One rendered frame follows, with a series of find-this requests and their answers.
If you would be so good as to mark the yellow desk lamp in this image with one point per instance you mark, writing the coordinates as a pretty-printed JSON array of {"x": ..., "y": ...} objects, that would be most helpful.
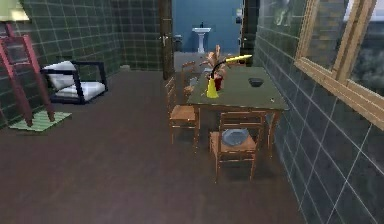
[{"x": 213, "y": 87}]

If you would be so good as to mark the wooden dining chair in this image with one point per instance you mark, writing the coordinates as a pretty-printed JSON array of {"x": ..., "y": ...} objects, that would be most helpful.
[
  {"x": 233, "y": 146},
  {"x": 180, "y": 113},
  {"x": 188, "y": 75}
]

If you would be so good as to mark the grey plate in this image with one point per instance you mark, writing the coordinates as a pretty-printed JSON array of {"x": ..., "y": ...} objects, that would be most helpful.
[{"x": 235, "y": 136}]

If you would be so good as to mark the green top dining table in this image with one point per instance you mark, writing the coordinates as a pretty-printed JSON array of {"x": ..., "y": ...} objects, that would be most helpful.
[{"x": 240, "y": 93}]

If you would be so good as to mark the red vase with dried plant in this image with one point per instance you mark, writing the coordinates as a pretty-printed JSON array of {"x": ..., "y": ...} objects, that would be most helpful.
[{"x": 217, "y": 66}]

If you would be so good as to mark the black bowl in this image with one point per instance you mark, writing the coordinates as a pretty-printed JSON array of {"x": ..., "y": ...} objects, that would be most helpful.
[{"x": 256, "y": 81}]

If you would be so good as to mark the small dark bin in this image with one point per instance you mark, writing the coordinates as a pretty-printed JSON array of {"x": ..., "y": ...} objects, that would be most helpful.
[{"x": 178, "y": 42}]

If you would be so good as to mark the dark wooden room door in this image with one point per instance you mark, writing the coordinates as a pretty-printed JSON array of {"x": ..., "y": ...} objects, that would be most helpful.
[{"x": 165, "y": 36}]

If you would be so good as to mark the green striped floor mat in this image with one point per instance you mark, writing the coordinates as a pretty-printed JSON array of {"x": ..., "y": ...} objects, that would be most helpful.
[{"x": 41, "y": 120}]

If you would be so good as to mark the white pedestal sink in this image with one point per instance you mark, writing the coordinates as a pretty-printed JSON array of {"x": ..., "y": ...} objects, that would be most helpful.
[{"x": 201, "y": 36}]

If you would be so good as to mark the black frame white cushion armchair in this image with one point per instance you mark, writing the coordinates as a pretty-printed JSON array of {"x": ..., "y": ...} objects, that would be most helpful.
[{"x": 75, "y": 83}]

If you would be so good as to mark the wooden frame window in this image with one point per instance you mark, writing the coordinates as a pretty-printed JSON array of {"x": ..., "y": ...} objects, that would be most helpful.
[{"x": 346, "y": 63}]

